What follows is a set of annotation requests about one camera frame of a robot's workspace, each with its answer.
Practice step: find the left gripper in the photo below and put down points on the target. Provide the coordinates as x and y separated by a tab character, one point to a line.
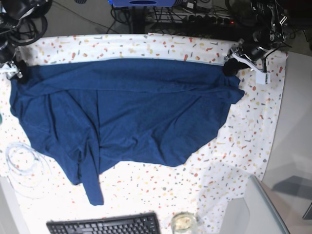
252	51

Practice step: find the black computer keyboard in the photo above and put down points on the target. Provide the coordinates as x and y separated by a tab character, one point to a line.
130	224

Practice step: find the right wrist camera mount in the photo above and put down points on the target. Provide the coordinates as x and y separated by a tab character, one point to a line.
12	70

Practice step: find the clear glass jar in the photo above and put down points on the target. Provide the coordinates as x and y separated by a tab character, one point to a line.
184	223

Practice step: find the black wire rack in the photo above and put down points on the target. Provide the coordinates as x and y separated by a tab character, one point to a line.
183	14

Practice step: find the blue box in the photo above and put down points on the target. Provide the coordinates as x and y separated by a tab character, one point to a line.
141	3

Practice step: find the terrazzo pattern table cloth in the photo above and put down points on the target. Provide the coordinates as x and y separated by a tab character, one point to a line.
212	177

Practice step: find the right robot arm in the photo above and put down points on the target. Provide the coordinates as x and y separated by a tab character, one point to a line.
22	23

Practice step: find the dark blue t-shirt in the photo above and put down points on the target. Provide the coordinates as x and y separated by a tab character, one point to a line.
90	116

